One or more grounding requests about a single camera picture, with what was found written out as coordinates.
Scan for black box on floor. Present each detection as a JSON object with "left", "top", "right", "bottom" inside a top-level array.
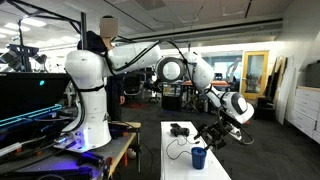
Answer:
[{"left": 254, "top": 96, "right": 277, "bottom": 122}]

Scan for black light stand rig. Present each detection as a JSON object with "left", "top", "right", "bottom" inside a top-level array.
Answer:
[{"left": 0, "top": 19, "right": 48, "bottom": 73}]

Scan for orange topped table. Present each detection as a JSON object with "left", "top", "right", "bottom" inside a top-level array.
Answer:
[{"left": 182, "top": 79, "right": 232, "bottom": 101}]

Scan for black aluminium frame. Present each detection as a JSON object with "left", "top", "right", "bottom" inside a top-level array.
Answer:
[{"left": 6, "top": 0, "right": 88, "bottom": 52}]

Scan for white leaning board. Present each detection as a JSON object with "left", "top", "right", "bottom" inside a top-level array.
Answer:
[{"left": 274, "top": 55, "right": 297, "bottom": 126}]

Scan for grey box on cabinet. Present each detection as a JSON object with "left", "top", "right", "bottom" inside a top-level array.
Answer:
[{"left": 305, "top": 61, "right": 320, "bottom": 88}]

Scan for blue plastic cup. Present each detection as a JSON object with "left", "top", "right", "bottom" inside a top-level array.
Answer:
[{"left": 191, "top": 146, "right": 208, "bottom": 170}]

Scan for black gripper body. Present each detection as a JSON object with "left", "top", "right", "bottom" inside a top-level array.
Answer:
[{"left": 207, "top": 122, "right": 234, "bottom": 144}]

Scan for robot mounting table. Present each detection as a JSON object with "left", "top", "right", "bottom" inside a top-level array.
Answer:
[{"left": 0, "top": 121, "right": 143, "bottom": 180}]

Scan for person in dark clothes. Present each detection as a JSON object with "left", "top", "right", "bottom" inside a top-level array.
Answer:
[{"left": 77, "top": 14, "right": 126, "bottom": 123}]

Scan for cyan lit metal bar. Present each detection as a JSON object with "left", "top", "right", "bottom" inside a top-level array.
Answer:
[{"left": 0, "top": 103, "right": 64, "bottom": 128}]

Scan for white power strip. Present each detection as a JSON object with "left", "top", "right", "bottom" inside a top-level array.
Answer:
[{"left": 0, "top": 142, "right": 23, "bottom": 158}]

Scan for black stereo camera on table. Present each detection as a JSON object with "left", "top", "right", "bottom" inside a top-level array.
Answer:
[{"left": 169, "top": 123, "right": 191, "bottom": 138}]

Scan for black office chair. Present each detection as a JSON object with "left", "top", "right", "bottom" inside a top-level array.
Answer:
[
  {"left": 123, "top": 73, "right": 144, "bottom": 99},
  {"left": 146, "top": 78, "right": 164, "bottom": 103}
]

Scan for yellow framed glass door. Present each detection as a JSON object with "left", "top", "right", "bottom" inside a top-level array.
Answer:
[{"left": 240, "top": 50, "right": 270, "bottom": 100}]

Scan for white drawer cabinet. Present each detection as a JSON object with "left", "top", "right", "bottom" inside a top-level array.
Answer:
[{"left": 289, "top": 85, "right": 320, "bottom": 145}]

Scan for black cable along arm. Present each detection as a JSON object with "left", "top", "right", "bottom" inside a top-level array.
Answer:
[{"left": 99, "top": 39, "right": 255, "bottom": 146}]

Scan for large black monitor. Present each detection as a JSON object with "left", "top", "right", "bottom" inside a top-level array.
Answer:
[{"left": 0, "top": 71, "right": 71, "bottom": 119}]

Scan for black bin under table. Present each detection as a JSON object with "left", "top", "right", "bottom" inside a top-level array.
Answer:
[{"left": 162, "top": 93, "right": 183, "bottom": 112}]

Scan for brown wooden boards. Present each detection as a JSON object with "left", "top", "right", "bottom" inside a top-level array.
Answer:
[{"left": 264, "top": 55, "right": 285, "bottom": 101}]

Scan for thin black table cable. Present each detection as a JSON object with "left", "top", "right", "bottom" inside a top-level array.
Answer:
[{"left": 165, "top": 133, "right": 201, "bottom": 161}]

